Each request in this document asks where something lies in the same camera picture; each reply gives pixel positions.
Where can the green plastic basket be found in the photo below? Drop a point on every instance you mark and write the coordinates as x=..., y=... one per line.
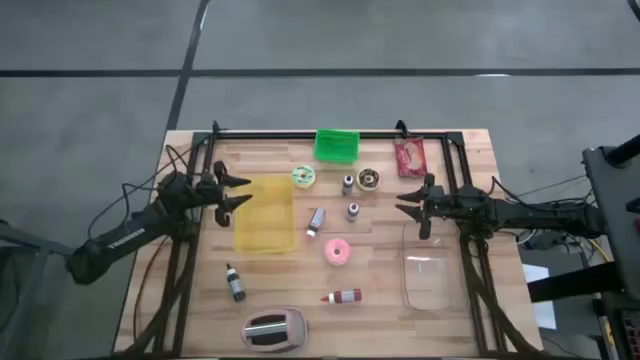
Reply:
x=336, y=146

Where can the pink capped colouring bottle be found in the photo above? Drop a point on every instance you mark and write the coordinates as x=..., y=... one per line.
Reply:
x=316, y=220

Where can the pink and chrome toaster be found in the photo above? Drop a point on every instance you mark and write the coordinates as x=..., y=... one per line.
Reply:
x=275, y=330

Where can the red snack packet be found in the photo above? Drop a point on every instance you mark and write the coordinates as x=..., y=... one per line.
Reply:
x=411, y=157

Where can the grey equipment stand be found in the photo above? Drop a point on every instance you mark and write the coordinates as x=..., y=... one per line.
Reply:
x=617, y=225

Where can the white paper sheet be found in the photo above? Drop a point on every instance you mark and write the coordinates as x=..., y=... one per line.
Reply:
x=535, y=274

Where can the clear plastic bin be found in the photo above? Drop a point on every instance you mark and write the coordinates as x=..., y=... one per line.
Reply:
x=435, y=265

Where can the yellow translucent plastic bin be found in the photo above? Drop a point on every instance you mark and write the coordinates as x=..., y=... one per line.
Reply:
x=265, y=215

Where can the red food colouring bottle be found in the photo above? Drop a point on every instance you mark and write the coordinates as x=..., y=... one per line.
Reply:
x=345, y=296

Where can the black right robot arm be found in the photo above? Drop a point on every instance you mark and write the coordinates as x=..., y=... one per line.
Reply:
x=540, y=212

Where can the black stand base bar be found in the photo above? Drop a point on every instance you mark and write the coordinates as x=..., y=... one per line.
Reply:
x=575, y=282

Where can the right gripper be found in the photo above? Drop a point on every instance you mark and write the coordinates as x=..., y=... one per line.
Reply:
x=452, y=202

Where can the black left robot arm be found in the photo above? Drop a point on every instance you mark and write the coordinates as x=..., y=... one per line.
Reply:
x=120, y=240

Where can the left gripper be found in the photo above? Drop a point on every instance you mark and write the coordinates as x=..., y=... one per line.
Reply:
x=209, y=192

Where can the mint green frosted donut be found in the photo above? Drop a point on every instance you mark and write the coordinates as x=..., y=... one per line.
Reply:
x=303, y=176

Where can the black aluminium table frame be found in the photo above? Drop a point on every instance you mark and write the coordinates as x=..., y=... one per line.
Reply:
x=270, y=135

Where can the pink frosted donut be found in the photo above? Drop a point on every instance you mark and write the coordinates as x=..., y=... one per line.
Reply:
x=337, y=252

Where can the black colouring bottle grey label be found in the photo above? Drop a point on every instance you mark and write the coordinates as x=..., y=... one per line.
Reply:
x=235, y=284

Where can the grey metal table frame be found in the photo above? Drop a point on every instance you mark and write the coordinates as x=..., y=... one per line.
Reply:
x=30, y=245

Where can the dark colouring bottle black tip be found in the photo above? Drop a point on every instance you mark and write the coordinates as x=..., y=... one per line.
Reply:
x=352, y=212

